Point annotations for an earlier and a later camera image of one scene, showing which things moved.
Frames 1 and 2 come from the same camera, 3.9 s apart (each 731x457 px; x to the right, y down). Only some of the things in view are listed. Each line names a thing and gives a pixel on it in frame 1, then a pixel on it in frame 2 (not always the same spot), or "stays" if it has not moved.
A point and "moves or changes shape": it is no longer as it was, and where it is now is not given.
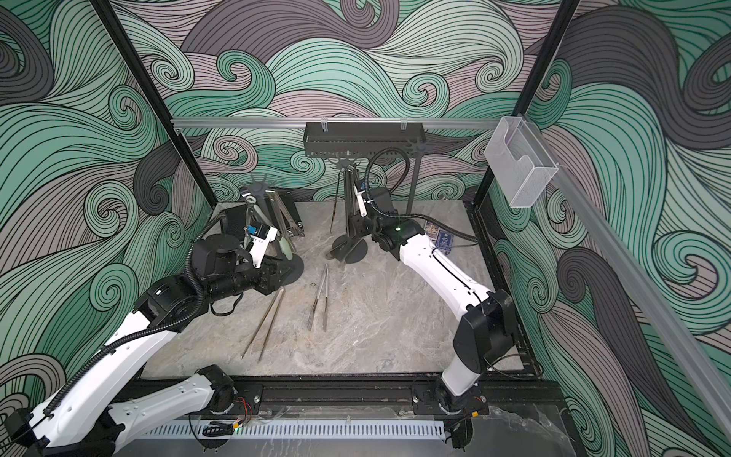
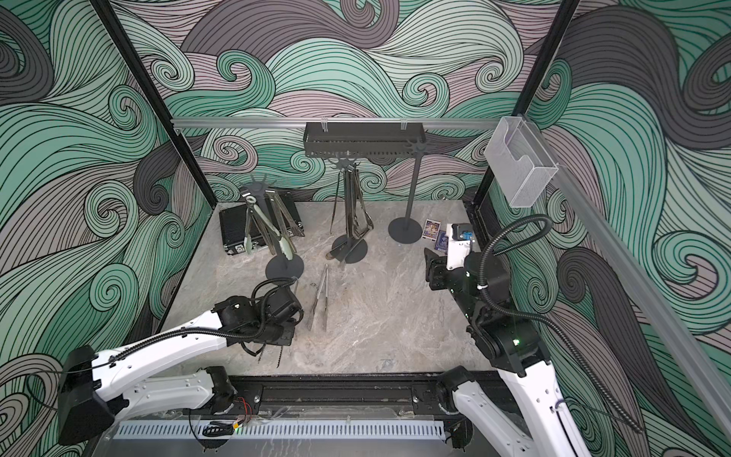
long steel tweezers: x=335 y=201 stays
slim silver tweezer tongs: x=325 y=319 stays
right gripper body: x=365 y=227 to x=443 y=277
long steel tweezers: x=280 y=297 moves or changes shape
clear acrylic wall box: x=521 y=163 stays
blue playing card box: x=444 y=241 stays
